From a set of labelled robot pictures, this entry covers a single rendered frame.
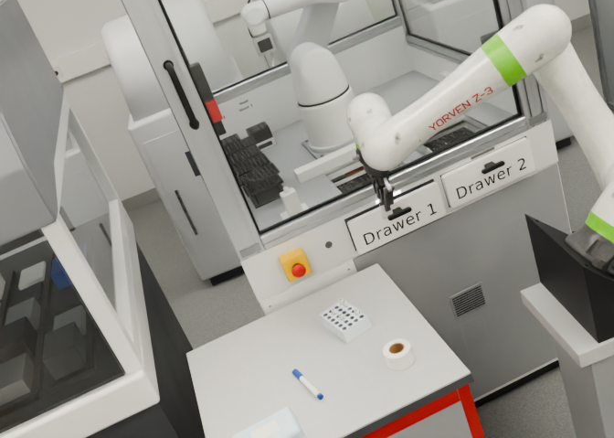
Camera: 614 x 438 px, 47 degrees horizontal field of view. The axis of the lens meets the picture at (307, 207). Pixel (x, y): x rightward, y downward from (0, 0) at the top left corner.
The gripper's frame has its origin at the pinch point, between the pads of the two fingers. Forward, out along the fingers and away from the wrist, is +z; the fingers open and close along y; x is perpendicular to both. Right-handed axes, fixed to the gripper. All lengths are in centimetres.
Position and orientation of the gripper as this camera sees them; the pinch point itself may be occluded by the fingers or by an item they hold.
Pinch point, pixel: (386, 208)
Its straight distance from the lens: 203.6
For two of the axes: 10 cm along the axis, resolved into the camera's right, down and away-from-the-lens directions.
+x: 9.0, -4.1, 1.2
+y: 3.7, 6.2, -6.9
